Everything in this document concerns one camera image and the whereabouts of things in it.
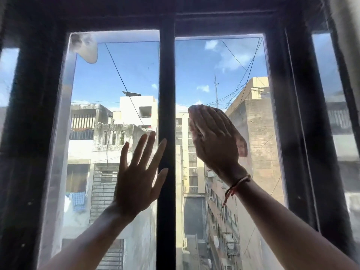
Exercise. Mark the person's left hand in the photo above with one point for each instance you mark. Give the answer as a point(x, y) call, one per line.
point(135, 185)

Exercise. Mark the person's right hand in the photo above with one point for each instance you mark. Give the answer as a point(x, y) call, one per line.
point(216, 143)

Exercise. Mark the person's right fingers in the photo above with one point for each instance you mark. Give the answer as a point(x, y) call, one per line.
point(206, 120)

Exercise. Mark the person's left middle finger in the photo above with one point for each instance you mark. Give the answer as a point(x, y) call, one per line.
point(148, 149)

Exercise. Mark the person's left thumb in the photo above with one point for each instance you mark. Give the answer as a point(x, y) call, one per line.
point(161, 181)

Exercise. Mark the person's left little finger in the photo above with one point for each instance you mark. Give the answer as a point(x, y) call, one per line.
point(124, 154)

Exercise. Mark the person's left forearm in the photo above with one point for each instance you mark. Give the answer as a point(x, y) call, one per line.
point(92, 239)

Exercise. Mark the person's right forearm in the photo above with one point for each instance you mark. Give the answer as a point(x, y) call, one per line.
point(281, 230)

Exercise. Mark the weathered grey building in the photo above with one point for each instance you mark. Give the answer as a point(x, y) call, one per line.
point(95, 154)

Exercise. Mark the thin antenna pole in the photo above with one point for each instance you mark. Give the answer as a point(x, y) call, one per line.
point(216, 89)

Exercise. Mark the tall cream apartment building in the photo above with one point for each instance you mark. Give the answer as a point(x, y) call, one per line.
point(182, 154)

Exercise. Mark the white rooftop building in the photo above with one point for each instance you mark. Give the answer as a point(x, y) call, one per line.
point(132, 109)

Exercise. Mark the beige brick building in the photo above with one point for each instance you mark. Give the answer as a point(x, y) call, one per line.
point(258, 123)

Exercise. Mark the clear glass window pane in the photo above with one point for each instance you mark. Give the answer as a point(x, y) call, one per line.
point(197, 67)

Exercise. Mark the blue checked laundry cloth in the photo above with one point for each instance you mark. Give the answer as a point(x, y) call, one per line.
point(78, 201)

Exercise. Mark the glass pane with white scrap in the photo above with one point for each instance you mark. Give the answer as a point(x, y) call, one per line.
point(118, 70)

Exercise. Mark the white film scrap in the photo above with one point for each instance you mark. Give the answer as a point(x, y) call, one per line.
point(87, 49)

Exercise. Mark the narrow side glass pane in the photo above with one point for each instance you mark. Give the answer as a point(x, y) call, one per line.
point(7, 73)
point(326, 70)

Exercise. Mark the black window frame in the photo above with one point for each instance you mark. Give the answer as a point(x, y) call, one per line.
point(166, 81)

